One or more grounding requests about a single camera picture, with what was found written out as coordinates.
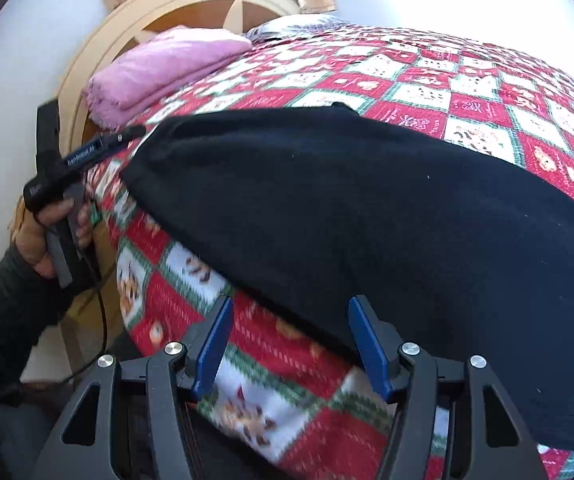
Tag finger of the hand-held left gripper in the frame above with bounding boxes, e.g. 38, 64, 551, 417
94, 126, 147, 150

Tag red checked printed blanket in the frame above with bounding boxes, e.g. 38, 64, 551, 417
84, 22, 574, 480

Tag person's left hand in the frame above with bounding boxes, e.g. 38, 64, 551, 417
14, 192, 94, 281

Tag grey pillow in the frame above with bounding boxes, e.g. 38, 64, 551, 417
244, 14, 353, 42

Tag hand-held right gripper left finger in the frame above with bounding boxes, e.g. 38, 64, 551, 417
32, 296, 235, 480

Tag black pants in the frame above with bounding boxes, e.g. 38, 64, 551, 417
120, 102, 574, 453

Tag cream wooden headboard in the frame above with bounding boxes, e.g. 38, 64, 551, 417
54, 0, 302, 383

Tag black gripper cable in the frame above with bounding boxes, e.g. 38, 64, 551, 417
60, 255, 109, 383

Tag person's left forearm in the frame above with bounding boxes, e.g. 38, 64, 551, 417
0, 245, 70, 398

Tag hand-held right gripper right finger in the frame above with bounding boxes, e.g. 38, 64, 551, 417
348, 296, 550, 480

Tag pink folded quilt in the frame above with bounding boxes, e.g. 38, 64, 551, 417
82, 26, 254, 130

